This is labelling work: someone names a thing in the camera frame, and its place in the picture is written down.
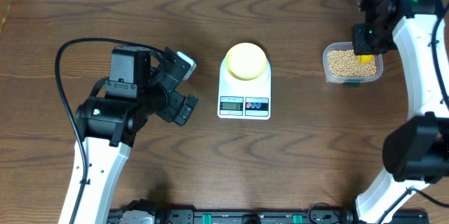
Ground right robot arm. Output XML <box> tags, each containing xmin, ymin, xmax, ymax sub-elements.
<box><xmin>352</xmin><ymin>0</ymin><xmax>448</xmax><ymax>223</ymax></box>

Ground clear plastic container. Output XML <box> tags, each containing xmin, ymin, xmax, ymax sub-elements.
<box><xmin>323</xmin><ymin>41</ymin><xmax>384</xmax><ymax>84</ymax></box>

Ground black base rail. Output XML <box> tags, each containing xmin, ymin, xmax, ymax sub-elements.
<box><xmin>107</xmin><ymin>198</ymin><xmax>431</xmax><ymax>224</ymax></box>

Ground yellow measuring scoop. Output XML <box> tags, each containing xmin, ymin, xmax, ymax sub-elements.
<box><xmin>357</xmin><ymin>55</ymin><xmax>374</xmax><ymax>65</ymax></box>

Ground white digital kitchen scale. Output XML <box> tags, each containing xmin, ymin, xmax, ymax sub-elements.
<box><xmin>217</xmin><ymin>57</ymin><xmax>272</xmax><ymax>120</ymax></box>

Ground yellow bowl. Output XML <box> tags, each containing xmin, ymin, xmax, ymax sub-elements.
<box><xmin>224</xmin><ymin>43</ymin><xmax>268</xmax><ymax>81</ymax></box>

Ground soybeans in container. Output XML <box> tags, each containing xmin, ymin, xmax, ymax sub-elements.
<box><xmin>327</xmin><ymin>49</ymin><xmax>377</xmax><ymax>77</ymax></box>

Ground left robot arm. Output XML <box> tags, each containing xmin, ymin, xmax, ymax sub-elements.
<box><xmin>59</xmin><ymin>46</ymin><xmax>199</xmax><ymax>223</ymax></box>

